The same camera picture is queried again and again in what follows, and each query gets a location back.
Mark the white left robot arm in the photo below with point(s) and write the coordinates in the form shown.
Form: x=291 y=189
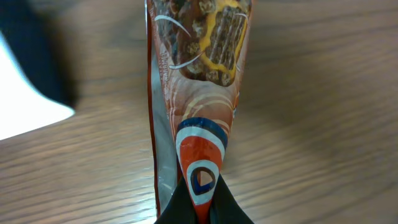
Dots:
x=34 y=85

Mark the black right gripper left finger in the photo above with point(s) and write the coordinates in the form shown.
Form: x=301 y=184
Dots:
x=180 y=209

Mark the red snack wrapper packet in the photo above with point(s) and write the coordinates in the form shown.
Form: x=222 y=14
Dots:
x=196 y=53

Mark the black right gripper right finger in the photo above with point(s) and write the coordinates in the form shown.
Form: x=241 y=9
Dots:
x=224 y=209

